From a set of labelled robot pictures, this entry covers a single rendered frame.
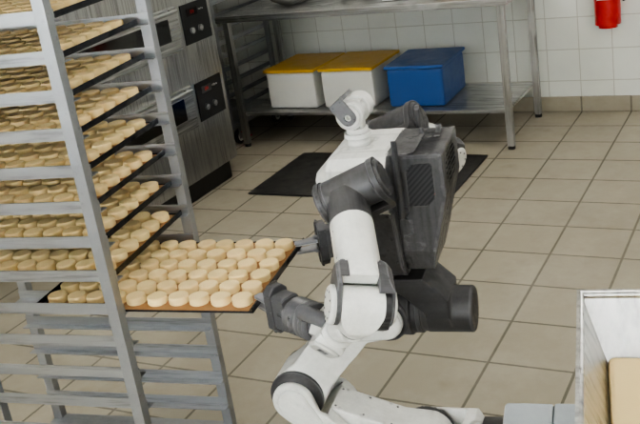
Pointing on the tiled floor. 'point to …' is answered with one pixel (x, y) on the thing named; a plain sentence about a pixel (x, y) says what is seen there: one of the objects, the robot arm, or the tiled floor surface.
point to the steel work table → (366, 5)
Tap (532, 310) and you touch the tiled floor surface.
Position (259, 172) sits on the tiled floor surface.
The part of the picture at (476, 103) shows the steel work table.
